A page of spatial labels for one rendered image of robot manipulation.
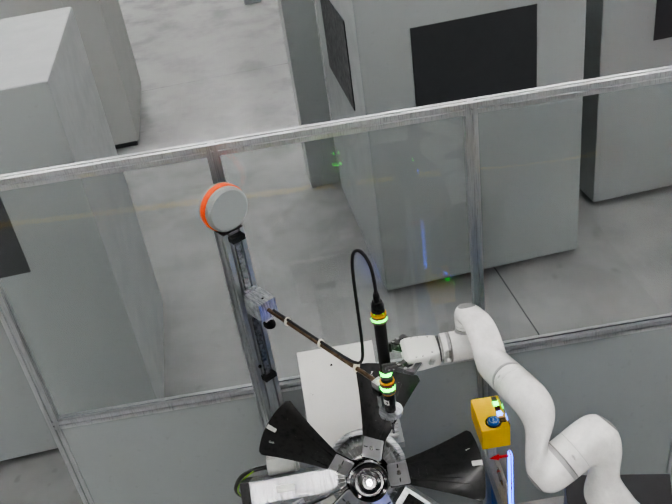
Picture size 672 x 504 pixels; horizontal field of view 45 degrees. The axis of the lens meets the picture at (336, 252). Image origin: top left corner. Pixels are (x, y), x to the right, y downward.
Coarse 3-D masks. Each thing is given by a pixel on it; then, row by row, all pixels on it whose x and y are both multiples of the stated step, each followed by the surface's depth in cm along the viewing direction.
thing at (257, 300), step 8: (248, 288) 272; (256, 288) 273; (248, 296) 270; (256, 296) 269; (264, 296) 269; (272, 296) 268; (248, 304) 270; (256, 304) 265; (264, 304) 266; (272, 304) 268; (248, 312) 273; (256, 312) 268; (264, 312) 267; (264, 320) 268
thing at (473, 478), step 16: (464, 432) 254; (432, 448) 253; (448, 448) 251; (416, 464) 249; (432, 464) 248; (448, 464) 247; (464, 464) 247; (416, 480) 244; (432, 480) 244; (448, 480) 243; (464, 480) 243; (480, 480) 243; (464, 496) 241; (480, 496) 241
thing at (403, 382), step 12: (396, 372) 248; (360, 384) 255; (396, 384) 247; (408, 384) 246; (360, 396) 255; (372, 396) 252; (396, 396) 246; (408, 396) 245; (372, 408) 251; (372, 420) 250; (384, 420) 247; (396, 420) 245; (372, 432) 249; (384, 432) 246
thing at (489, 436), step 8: (472, 400) 285; (480, 400) 285; (488, 400) 284; (472, 408) 284; (480, 408) 281; (488, 408) 281; (472, 416) 287; (480, 416) 278; (488, 416) 278; (504, 416) 277; (480, 424) 275; (488, 424) 275; (504, 424) 274; (480, 432) 275; (488, 432) 273; (496, 432) 273; (504, 432) 274; (480, 440) 278; (488, 440) 275; (496, 440) 275; (504, 440) 276; (488, 448) 277
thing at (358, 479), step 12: (360, 456) 253; (360, 468) 242; (372, 468) 242; (384, 468) 245; (348, 480) 252; (360, 480) 241; (372, 480) 242; (384, 480) 241; (360, 492) 242; (372, 492) 241; (384, 492) 241
